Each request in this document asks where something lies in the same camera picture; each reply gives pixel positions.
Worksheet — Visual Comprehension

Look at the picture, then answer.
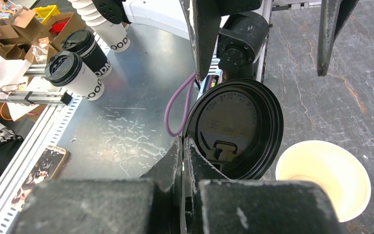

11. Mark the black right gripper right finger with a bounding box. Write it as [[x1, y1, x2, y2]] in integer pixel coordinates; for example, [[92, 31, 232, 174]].
[[183, 137, 343, 234]]

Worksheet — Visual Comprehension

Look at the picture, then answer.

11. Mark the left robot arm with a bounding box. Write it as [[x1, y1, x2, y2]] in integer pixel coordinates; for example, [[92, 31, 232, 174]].
[[93, 0, 358, 78]]

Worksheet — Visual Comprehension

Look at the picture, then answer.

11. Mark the cardboard boxes clutter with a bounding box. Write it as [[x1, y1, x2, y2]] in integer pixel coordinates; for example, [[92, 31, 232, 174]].
[[0, 0, 86, 62]]

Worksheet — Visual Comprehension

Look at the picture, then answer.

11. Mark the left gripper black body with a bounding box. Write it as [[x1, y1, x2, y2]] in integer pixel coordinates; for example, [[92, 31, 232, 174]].
[[217, 0, 262, 16]]

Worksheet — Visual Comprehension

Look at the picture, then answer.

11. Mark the outside stack of white cups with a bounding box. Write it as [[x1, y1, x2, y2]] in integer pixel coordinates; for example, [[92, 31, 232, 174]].
[[70, 0, 131, 53]]

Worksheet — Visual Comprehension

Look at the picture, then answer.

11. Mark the lidded black white coffee cup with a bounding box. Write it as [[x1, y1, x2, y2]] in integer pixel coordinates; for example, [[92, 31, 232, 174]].
[[45, 51, 105, 101]]

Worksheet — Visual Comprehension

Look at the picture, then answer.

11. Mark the smartphone with patterned case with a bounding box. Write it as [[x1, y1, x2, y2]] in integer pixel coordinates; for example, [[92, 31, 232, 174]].
[[11, 146, 69, 212]]

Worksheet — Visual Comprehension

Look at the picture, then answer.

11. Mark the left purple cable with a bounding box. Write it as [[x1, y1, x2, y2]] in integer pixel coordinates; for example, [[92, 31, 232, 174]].
[[164, 71, 197, 137]]

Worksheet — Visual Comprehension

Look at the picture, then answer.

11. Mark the aluminium frame rail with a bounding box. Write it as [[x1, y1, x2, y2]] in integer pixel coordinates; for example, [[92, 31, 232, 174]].
[[0, 63, 78, 107]]

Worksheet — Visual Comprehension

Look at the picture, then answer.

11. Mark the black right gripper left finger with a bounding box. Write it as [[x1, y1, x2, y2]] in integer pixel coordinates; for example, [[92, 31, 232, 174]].
[[12, 137, 182, 234]]

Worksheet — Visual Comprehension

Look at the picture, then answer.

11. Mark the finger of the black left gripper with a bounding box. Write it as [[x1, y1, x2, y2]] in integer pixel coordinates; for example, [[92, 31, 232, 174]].
[[179, 0, 221, 80], [317, 0, 359, 77]]

